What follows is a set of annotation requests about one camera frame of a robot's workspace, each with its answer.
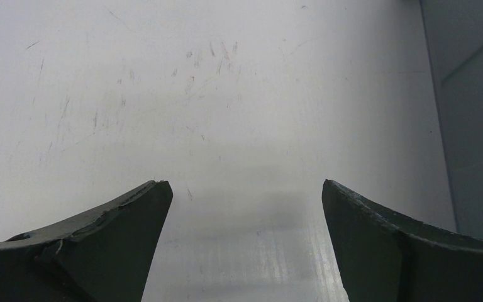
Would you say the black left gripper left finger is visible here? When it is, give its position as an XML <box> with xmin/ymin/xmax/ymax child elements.
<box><xmin>0</xmin><ymin>181</ymin><xmax>173</xmax><ymax>301</ymax></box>

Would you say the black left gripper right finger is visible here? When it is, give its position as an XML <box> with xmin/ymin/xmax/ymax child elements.
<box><xmin>322</xmin><ymin>180</ymin><xmax>483</xmax><ymax>301</ymax></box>

